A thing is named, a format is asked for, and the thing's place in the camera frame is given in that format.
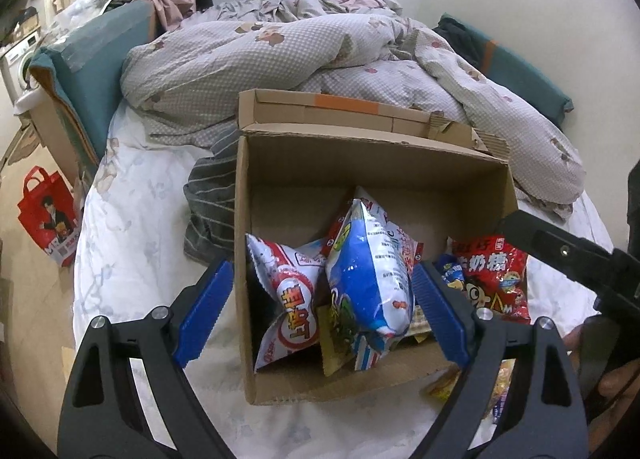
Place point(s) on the checked printed duvet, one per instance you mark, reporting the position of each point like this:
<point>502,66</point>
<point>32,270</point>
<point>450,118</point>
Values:
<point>300,49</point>

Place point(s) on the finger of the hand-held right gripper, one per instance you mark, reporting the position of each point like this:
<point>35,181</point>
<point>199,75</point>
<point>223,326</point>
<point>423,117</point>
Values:
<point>550,244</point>

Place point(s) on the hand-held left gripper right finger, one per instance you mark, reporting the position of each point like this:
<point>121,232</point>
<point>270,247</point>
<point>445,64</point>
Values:
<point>440,319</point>

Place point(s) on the white red cartoon snack packet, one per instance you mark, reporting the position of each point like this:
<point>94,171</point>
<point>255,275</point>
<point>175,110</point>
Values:
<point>290,309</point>

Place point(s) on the colourful snack packet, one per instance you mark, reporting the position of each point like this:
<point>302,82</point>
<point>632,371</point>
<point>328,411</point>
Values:
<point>502,389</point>

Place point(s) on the small yellow snack packet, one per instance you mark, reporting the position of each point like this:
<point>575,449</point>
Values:
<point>445,384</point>

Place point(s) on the teal bed board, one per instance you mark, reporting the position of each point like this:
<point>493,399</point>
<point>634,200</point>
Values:
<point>85,84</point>

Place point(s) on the person's right hand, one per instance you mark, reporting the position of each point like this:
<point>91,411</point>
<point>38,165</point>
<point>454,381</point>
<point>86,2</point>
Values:
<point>622,379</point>

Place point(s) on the dark cloth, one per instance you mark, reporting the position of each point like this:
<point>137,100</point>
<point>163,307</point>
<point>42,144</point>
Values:
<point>457,39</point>

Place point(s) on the brown cardboard box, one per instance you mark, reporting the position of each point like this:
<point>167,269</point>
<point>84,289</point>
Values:
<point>400,169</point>

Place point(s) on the teal bed cushion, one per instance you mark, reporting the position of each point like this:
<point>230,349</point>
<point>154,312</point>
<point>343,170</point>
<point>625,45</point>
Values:
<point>520,74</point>

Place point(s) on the white washing machine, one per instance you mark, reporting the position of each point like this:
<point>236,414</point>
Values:
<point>20,64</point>

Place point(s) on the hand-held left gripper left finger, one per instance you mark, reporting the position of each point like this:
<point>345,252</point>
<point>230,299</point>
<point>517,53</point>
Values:
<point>205,314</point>

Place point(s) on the grey striped cloth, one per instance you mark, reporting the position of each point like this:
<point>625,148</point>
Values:
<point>210,209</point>

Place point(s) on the red candy packet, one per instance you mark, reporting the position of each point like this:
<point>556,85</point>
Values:
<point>500,279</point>

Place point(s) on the white blue snack packet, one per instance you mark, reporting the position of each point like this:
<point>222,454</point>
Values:
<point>370,279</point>

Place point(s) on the red shopping bag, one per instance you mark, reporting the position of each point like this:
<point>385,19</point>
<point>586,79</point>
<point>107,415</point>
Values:
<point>45,209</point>

